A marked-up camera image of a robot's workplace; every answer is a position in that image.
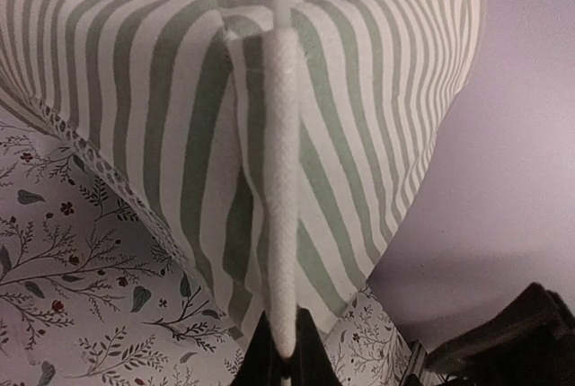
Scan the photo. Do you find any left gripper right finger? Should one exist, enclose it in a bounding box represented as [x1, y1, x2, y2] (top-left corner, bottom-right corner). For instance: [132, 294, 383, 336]
[425, 283, 574, 386]

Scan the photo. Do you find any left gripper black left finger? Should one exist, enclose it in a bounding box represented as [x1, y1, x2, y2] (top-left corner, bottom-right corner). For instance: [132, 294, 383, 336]
[233, 308, 341, 386]

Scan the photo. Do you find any white tent pole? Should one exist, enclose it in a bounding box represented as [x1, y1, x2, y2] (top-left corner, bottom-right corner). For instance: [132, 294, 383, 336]
[263, 0, 299, 385]

